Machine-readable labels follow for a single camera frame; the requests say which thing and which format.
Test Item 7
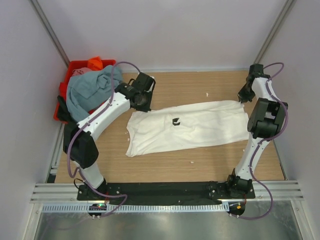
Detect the white printed t-shirt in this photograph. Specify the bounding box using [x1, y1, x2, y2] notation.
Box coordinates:
[126, 100, 249, 157]

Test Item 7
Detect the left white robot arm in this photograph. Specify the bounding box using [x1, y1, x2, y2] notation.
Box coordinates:
[63, 72, 156, 200]

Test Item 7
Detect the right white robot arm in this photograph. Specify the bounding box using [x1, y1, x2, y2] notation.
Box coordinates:
[225, 63, 288, 198]

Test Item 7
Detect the orange t-shirt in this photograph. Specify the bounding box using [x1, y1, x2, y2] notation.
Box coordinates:
[87, 56, 111, 111]

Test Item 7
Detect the blue-grey t-shirt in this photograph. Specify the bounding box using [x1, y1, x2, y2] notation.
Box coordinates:
[66, 65, 124, 122]

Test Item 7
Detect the pink t-shirt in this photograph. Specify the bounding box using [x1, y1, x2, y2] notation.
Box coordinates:
[71, 67, 92, 77]

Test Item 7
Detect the black t-shirt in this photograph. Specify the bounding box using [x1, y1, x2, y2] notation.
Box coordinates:
[56, 95, 76, 124]

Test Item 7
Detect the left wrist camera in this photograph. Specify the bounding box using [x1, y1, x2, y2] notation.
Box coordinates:
[147, 75, 156, 92]

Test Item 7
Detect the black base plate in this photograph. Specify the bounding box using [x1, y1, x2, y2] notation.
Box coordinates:
[76, 181, 256, 207]

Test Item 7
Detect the right aluminium frame post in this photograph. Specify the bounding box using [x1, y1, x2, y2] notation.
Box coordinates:
[252, 0, 297, 64]

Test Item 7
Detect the aluminium frame post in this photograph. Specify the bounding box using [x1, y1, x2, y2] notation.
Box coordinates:
[28, 0, 70, 67]
[252, 0, 297, 64]

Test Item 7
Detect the aluminium frame rail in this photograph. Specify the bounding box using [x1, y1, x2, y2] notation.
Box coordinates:
[30, 180, 304, 203]

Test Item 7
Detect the left aluminium frame post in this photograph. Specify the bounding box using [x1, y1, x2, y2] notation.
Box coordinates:
[28, 0, 70, 67]

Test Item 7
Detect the slotted cable duct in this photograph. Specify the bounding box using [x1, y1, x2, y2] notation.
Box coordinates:
[42, 202, 229, 214]

